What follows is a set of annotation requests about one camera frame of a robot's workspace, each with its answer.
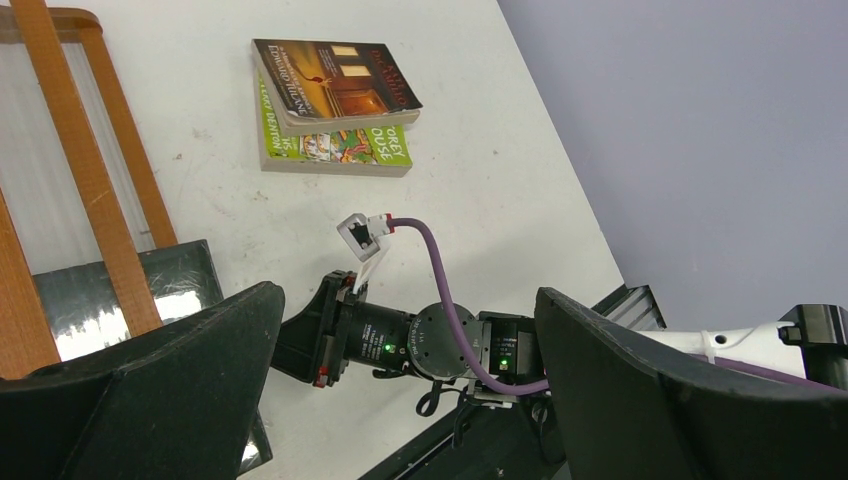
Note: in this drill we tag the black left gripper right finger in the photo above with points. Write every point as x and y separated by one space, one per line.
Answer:
630 407

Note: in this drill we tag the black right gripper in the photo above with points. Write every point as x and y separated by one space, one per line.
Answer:
339 327

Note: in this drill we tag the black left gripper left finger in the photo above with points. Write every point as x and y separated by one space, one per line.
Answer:
175 403

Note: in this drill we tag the dark Moon and Sixpence book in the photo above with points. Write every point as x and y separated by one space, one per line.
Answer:
85 315

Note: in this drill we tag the green cover paperback book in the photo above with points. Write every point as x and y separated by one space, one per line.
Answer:
374 152

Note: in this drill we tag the brown cover paperback book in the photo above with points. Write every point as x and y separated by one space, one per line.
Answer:
325 86

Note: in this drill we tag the aluminium rail frame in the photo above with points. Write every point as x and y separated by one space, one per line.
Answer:
633 308

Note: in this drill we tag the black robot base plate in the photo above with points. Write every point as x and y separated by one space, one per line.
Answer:
521 442

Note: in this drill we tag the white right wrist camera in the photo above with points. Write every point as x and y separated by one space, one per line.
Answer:
367 239

